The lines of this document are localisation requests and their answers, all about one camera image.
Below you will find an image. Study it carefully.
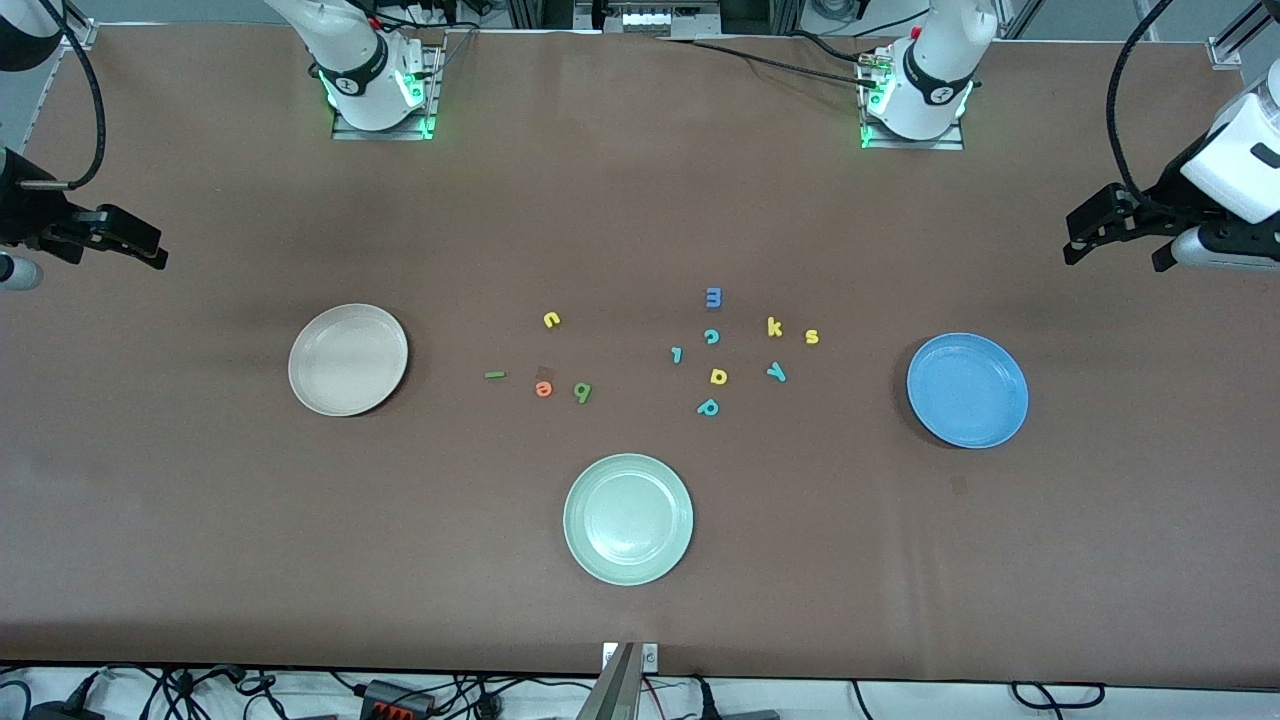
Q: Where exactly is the pale green plate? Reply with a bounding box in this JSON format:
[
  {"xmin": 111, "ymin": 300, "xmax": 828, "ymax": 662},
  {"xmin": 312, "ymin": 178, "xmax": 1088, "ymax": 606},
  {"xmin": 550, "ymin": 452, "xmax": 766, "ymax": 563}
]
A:
[{"xmin": 562, "ymin": 453, "xmax": 695, "ymax": 587}]

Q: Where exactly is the thin black table cable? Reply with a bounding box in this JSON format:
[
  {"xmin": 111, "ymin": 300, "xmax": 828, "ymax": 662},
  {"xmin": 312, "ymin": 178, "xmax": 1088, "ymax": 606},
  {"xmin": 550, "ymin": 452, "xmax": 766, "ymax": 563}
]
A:
[{"xmin": 660, "ymin": 36, "xmax": 886, "ymax": 89}]

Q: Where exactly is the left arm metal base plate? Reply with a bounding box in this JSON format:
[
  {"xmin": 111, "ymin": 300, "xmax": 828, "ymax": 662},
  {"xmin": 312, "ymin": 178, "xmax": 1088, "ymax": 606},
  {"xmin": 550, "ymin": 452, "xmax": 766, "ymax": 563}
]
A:
[{"xmin": 860, "ymin": 45, "xmax": 967, "ymax": 152}]

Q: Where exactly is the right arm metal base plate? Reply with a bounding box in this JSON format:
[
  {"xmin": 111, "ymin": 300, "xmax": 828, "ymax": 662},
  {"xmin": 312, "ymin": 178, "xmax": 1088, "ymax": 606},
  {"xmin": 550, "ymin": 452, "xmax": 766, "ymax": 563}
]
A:
[{"xmin": 332, "ymin": 45, "xmax": 442, "ymax": 141}]

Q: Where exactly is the grey camera mount pole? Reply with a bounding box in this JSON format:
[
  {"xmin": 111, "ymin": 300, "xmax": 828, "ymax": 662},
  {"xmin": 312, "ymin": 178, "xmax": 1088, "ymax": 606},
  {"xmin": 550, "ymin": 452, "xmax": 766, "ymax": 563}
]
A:
[{"xmin": 577, "ymin": 643, "xmax": 641, "ymax": 720}]

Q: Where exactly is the black floor cable loop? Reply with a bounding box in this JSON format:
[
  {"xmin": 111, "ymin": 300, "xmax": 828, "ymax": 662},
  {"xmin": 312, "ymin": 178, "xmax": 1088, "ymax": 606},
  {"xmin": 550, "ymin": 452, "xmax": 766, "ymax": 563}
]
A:
[{"xmin": 1010, "ymin": 682, "xmax": 1107, "ymax": 711}]

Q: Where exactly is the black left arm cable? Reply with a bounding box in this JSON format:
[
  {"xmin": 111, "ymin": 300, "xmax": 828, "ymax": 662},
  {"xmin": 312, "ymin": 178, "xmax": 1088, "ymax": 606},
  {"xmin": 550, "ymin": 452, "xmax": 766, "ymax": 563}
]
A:
[{"xmin": 1105, "ymin": 0, "xmax": 1173, "ymax": 206}]

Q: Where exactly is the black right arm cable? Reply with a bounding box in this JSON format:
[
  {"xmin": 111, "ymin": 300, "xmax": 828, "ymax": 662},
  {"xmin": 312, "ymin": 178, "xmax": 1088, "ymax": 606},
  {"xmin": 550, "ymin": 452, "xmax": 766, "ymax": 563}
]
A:
[{"xmin": 18, "ymin": 0, "xmax": 108, "ymax": 191}]

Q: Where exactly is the beige brown plate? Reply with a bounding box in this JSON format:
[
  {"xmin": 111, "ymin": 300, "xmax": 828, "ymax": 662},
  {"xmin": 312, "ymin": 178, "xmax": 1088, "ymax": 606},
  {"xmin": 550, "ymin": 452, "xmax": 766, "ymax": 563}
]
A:
[{"xmin": 288, "ymin": 303, "xmax": 410, "ymax": 418}]

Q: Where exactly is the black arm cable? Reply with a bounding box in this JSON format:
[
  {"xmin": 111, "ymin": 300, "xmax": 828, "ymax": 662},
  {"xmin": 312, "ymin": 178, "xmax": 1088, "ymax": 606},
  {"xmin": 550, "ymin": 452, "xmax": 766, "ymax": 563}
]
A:
[
  {"xmin": 18, "ymin": 0, "xmax": 108, "ymax": 191},
  {"xmin": 1105, "ymin": 0, "xmax": 1173, "ymax": 206}
]

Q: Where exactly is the grey connector box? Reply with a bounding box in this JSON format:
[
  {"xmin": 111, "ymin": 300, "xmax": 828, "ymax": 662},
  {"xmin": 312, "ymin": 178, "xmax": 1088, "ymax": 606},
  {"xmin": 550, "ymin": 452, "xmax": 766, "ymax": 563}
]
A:
[{"xmin": 618, "ymin": 0, "xmax": 703, "ymax": 37}]

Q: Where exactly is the blue plate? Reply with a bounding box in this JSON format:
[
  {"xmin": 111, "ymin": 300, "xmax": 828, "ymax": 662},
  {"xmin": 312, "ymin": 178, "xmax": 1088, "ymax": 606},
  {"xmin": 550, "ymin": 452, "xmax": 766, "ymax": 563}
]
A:
[{"xmin": 906, "ymin": 332, "xmax": 1030, "ymax": 450}]

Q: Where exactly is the black red power adapter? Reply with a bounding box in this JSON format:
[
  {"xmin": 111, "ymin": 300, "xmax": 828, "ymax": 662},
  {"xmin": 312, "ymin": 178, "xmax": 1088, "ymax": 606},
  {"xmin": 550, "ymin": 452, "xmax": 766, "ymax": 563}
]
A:
[{"xmin": 358, "ymin": 680, "xmax": 437, "ymax": 719}]

